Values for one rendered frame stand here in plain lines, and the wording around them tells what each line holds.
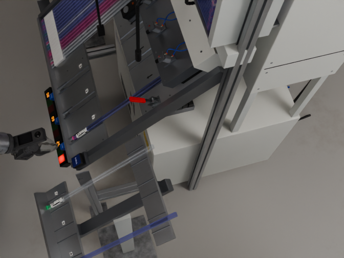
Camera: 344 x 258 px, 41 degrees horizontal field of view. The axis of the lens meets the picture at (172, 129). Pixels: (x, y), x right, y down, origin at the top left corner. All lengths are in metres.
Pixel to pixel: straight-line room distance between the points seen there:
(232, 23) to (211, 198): 1.49
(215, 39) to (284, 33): 0.22
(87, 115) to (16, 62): 1.19
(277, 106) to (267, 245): 0.79
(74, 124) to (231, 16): 0.89
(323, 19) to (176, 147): 0.84
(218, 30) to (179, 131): 0.85
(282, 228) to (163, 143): 0.92
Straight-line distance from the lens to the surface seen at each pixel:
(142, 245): 2.40
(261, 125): 1.98
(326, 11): 1.30
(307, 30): 1.34
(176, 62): 1.40
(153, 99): 1.49
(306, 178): 2.64
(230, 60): 1.23
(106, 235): 2.42
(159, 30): 1.46
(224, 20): 1.10
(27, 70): 2.82
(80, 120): 1.77
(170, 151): 1.88
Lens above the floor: 2.39
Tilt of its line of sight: 67 degrees down
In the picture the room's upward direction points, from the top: 9 degrees clockwise
